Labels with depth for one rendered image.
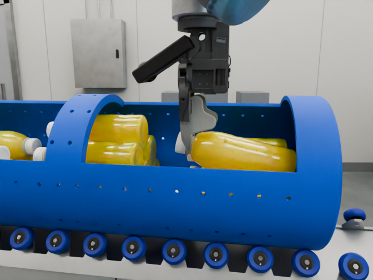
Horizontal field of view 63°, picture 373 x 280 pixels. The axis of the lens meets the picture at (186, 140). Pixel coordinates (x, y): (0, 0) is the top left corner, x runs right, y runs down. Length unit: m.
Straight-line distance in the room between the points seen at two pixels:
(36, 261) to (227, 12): 0.56
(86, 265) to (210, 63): 0.43
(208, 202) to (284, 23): 3.81
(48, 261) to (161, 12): 3.64
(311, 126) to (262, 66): 3.60
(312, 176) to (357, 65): 4.06
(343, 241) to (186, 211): 0.38
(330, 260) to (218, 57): 0.43
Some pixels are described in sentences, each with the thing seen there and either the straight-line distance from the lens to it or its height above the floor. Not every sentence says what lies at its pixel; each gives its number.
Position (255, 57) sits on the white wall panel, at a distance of 4.07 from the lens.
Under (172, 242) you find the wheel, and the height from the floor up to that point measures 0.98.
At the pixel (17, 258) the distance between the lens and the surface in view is 0.71.
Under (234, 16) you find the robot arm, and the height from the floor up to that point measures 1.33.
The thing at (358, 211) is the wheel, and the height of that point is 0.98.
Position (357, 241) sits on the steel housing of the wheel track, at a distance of 0.77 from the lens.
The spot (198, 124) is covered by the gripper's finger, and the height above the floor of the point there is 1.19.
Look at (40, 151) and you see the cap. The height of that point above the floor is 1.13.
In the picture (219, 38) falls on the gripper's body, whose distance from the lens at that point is 0.51.
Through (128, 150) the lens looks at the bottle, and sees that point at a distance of 0.55.
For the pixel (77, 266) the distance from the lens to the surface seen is 0.64.
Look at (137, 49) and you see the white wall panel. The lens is 4.04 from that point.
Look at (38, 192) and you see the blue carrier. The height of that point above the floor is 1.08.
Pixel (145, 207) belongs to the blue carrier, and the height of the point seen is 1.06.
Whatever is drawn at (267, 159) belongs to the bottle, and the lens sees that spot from 0.52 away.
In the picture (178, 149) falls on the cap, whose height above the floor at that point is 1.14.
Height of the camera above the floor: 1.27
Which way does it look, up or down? 12 degrees down
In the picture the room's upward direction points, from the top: straight up
